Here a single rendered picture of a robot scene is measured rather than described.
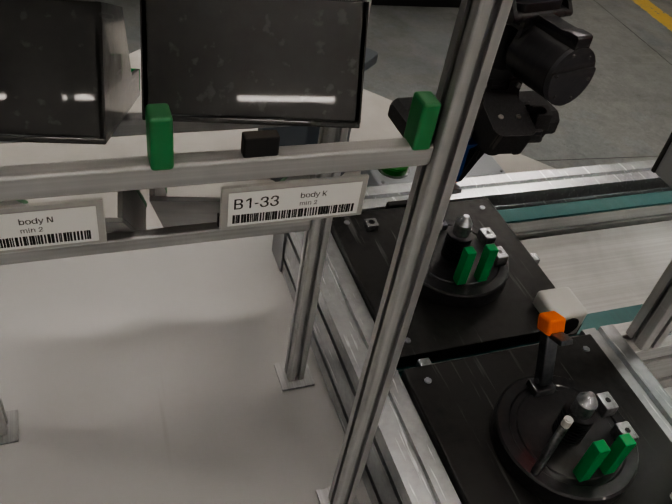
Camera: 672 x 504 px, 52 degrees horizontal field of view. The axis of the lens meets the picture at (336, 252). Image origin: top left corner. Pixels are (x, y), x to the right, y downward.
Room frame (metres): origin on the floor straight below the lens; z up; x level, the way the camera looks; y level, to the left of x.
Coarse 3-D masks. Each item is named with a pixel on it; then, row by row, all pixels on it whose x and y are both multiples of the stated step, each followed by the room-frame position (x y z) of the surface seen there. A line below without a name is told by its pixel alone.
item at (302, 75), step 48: (144, 0) 0.36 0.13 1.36; (192, 0) 0.37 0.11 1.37; (240, 0) 0.38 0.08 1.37; (288, 0) 0.39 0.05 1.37; (336, 0) 0.40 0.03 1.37; (144, 48) 0.35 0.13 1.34; (192, 48) 0.36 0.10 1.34; (240, 48) 0.37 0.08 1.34; (288, 48) 0.38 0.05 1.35; (336, 48) 0.39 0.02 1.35; (144, 96) 0.34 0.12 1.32; (192, 96) 0.35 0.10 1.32; (240, 96) 0.36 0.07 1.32; (288, 96) 0.37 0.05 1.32; (336, 96) 0.37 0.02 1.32
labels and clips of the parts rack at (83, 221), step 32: (416, 96) 0.36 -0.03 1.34; (160, 128) 0.29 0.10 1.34; (416, 128) 0.35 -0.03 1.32; (160, 160) 0.28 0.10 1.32; (224, 192) 0.30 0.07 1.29; (256, 192) 0.31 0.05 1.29; (288, 192) 0.31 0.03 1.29; (320, 192) 0.32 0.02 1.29; (352, 192) 0.33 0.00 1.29; (0, 224) 0.25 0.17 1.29; (32, 224) 0.25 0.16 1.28; (64, 224) 0.26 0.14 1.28; (96, 224) 0.27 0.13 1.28; (192, 224) 0.47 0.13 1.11; (224, 224) 0.30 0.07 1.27; (256, 224) 0.31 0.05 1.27; (288, 224) 0.50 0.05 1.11; (0, 256) 0.39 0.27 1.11; (32, 256) 0.40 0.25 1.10; (64, 256) 0.41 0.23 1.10
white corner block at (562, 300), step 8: (560, 288) 0.62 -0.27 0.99; (568, 288) 0.62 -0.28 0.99; (536, 296) 0.61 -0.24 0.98; (544, 296) 0.60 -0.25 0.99; (552, 296) 0.60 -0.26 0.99; (560, 296) 0.61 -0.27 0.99; (568, 296) 0.61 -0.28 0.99; (536, 304) 0.60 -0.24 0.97; (544, 304) 0.59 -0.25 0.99; (552, 304) 0.59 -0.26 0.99; (560, 304) 0.59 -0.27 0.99; (568, 304) 0.59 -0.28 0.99; (576, 304) 0.60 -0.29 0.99; (560, 312) 0.58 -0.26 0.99; (568, 312) 0.58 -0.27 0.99; (576, 312) 0.58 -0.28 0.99; (584, 312) 0.59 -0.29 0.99; (568, 320) 0.58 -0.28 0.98; (576, 320) 0.58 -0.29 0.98; (568, 328) 0.58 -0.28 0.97; (576, 328) 0.59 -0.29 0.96
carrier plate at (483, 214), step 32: (352, 224) 0.69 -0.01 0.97; (384, 224) 0.70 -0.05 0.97; (480, 224) 0.74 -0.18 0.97; (352, 256) 0.63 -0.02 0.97; (384, 256) 0.64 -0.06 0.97; (512, 256) 0.69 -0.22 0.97; (512, 288) 0.63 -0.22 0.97; (544, 288) 0.64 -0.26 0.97; (416, 320) 0.54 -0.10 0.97; (448, 320) 0.55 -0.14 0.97; (480, 320) 0.56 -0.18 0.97; (512, 320) 0.57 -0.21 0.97; (416, 352) 0.50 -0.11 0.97; (448, 352) 0.51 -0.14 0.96
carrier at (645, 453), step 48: (576, 336) 0.57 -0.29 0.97; (432, 384) 0.46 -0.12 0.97; (480, 384) 0.47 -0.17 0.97; (528, 384) 0.46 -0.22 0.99; (576, 384) 0.48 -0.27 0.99; (624, 384) 0.51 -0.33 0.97; (432, 432) 0.40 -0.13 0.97; (480, 432) 0.41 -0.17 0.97; (528, 432) 0.41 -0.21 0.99; (576, 432) 0.40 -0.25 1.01; (624, 432) 0.42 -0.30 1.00; (480, 480) 0.36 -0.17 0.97; (528, 480) 0.36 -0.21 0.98; (576, 480) 0.36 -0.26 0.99; (624, 480) 0.37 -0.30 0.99
